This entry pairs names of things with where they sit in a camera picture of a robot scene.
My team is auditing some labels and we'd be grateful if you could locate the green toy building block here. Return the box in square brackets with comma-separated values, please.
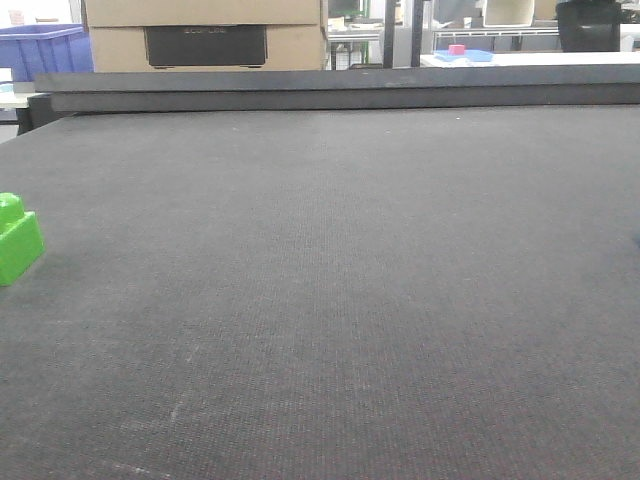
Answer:
[1, 192, 45, 286]

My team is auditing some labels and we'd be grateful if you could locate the small pink block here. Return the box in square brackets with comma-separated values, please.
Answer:
[448, 44, 466, 56]

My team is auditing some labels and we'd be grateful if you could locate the lower cardboard box black print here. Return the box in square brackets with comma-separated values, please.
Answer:
[89, 25, 327, 73]

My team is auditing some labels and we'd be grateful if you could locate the upper cardboard box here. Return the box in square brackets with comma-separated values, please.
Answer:
[85, 0, 328, 27]

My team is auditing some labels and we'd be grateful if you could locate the blue plastic crate background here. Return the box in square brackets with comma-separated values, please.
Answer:
[1, 23, 94, 82]

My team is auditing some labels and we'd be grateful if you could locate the black office chair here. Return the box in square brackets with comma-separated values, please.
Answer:
[555, 1, 622, 53]

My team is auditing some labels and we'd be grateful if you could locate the white table background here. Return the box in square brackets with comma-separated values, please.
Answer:
[420, 51, 639, 68]

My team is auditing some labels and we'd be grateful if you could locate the dark conveyor side rail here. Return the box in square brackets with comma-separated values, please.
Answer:
[35, 64, 639, 113]

